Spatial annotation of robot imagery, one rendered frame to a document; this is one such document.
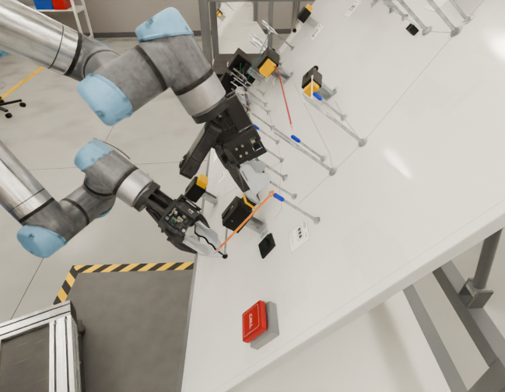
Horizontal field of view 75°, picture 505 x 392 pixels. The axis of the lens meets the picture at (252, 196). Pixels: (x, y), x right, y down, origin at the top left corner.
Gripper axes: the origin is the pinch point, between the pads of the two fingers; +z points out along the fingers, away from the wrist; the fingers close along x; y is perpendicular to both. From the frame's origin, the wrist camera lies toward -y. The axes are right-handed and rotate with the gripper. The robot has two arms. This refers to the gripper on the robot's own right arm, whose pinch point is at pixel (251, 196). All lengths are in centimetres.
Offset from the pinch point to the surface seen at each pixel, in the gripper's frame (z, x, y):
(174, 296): 81, 80, -81
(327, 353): 43.3, -10.4, -3.7
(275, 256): 8.1, -10.2, -0.9
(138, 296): 72, 83, -99
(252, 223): 5.4, -1.1, -2.9
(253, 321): 7.2, -22.7, -7.2
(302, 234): 5.0, -11.9, 5.7
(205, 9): -31, 91, 10
